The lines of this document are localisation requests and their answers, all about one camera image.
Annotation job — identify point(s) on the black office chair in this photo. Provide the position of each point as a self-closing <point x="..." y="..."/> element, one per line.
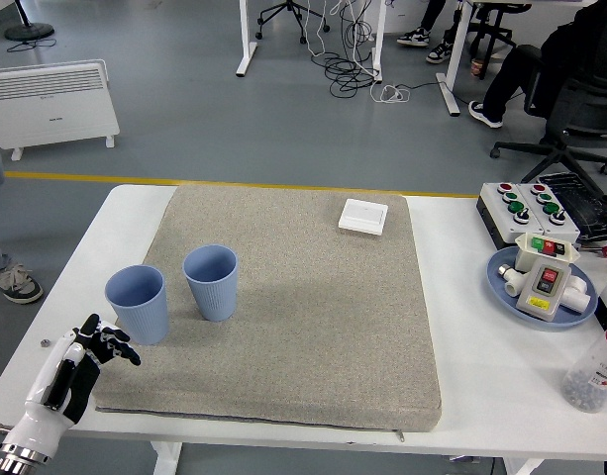
<point x="496" y="29"/>
<point x="580" y="109"/>

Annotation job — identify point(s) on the blue ribbed plastic cup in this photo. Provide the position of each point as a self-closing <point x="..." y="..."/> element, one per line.
<point x="214" y="297"/>
<point x="139" y="316"/>

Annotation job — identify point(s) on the seated person in black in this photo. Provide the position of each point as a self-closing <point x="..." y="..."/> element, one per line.
<point x="506" y="79"/>

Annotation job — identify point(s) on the white desk frame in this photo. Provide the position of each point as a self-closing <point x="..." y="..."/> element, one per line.
<point x="451" y="74"/>
<point x="246" y="49"/>

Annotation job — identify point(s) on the white wall switch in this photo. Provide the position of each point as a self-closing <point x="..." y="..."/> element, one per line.
<point x="363" y="215"/>

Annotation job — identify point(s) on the beige push-button switch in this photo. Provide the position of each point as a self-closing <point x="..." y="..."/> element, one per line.
<point x="538" y="292"/>

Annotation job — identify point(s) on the blue round plate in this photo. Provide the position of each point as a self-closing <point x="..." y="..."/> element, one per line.
<point x="531" y="321"/>

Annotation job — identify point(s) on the white table leg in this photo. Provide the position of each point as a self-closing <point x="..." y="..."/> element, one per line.
<point x="167" y="457"/>
<point x="523" y="467"/>

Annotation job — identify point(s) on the person with black-white sneakers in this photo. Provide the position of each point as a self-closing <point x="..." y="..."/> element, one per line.
<point x="413" y="35"/>

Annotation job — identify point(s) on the black star chair base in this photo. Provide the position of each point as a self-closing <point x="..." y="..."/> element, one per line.
<point x="288" y="6"/>

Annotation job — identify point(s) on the black plastic tool case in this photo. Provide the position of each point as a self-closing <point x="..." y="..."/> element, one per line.
<point x="580" y="198"/>

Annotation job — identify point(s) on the white panel heater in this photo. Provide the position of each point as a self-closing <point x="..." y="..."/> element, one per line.
<point x="50" y="109"/>

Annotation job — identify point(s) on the standing person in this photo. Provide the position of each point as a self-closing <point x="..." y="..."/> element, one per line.
<point x="16" y="287"/>

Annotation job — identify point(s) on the black fan stand base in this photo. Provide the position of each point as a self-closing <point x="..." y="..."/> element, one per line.
<point x="30" y="32"/>

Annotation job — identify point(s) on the white switch box coloured buttons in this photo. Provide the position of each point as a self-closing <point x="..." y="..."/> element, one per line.
<point x="523" y="257"/>

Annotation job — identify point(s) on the clear bottle red cap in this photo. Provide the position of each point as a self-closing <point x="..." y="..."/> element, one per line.
<point x="590" y="376"/>

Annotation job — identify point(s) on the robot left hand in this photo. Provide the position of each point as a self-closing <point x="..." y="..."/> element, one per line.
<point x="40" y="391"/>

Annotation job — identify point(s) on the grey-brown fabric mat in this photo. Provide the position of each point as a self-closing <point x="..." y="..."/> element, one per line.
<point x="308" y="321"/>

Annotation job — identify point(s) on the white pipe fitting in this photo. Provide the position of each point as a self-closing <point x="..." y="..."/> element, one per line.
<point x="577" y="297"/>
<point x="512" y="284"/>

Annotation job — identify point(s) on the white three-button control box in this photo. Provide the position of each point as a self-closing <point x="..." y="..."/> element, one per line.
<point x="501" y="218"/>
<point x="563" y="232"/>

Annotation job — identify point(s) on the small brown can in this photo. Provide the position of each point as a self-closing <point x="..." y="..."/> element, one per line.
<point x="477" y="67"/>

